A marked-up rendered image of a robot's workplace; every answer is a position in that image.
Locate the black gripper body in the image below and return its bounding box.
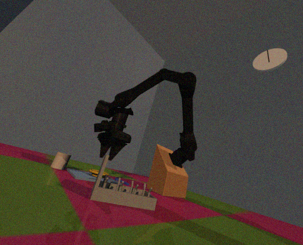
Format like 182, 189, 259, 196
97, 118, 131, 143

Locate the tan dish rack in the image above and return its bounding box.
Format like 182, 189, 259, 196
90, 155, 157, 211

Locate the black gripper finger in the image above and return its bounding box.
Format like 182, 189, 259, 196
108, 139, 127, 161
99, 139, 111, 158

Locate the tan cylinder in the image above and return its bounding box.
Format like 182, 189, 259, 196
51, 152, 71, 170

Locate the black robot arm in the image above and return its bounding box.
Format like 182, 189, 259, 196
94, 69, 197, 168

